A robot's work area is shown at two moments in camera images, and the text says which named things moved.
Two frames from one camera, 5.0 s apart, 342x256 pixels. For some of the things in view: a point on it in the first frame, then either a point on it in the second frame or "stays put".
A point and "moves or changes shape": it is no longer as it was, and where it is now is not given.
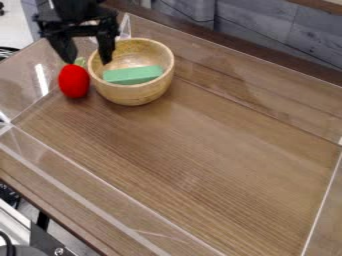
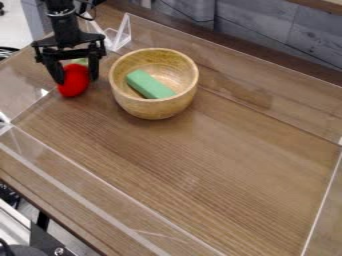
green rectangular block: (133, 75) to (151, 87)
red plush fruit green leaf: (73, 78) stays put
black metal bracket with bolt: (45, 242) stays put
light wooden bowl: (136, 77) moves or changes shape
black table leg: (42, 221) stays put
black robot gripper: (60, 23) to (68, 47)
